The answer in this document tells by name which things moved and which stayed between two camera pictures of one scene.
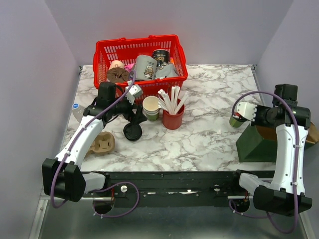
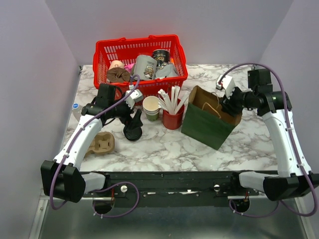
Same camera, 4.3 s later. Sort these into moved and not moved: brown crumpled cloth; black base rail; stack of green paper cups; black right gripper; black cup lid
Moved: black right gripper
Not moved: black cup lid; brown crumpled cloth; black base rail; stack of green paper cups
